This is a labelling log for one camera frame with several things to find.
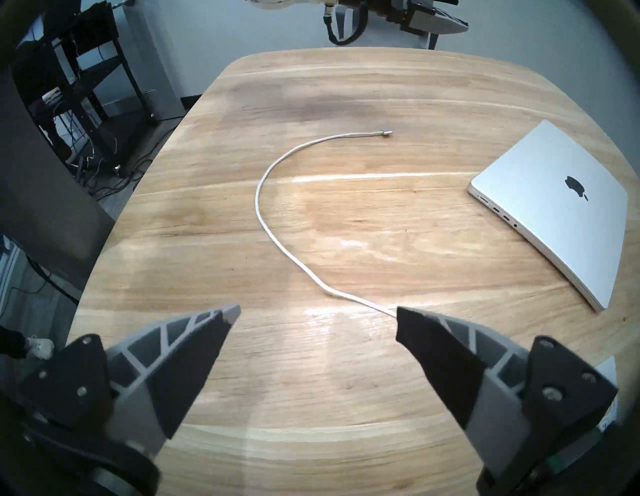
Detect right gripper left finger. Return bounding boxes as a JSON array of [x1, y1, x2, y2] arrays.
[[17, 304, 242, 461]]

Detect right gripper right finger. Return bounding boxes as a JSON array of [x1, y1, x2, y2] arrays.
[[395, 306, 618, 496]]

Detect black equipment rack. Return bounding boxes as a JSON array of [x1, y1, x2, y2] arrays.
[[10, 0, 161, 176]]

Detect tangled black rack cables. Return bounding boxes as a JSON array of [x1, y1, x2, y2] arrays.
[[60, 100, 173, 203]]

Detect white sneaker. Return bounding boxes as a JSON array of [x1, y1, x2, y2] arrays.
[[22, 336, 55, 360]]

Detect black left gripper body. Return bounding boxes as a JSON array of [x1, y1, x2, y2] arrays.
[[367, 0, 415, 26]]

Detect grey metal cabinet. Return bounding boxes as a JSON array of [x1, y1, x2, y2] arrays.
[[120, 0, 185, 123]]

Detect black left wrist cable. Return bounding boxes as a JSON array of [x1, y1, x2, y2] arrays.
[[322, 4, 371, 47]]

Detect silver closed MacBook laptop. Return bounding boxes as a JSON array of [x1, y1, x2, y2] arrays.
[[467, 119, 630, 313]]

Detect black trouser leg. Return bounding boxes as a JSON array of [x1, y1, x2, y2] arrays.
[[0, 325, 28, 359]]

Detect dark grey flat panel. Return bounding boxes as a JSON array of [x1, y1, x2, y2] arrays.
[[0, 70, 117, 282]]

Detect white MagSafe charging cable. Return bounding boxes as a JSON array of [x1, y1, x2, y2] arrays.
[[255, 129, 401, 318]]

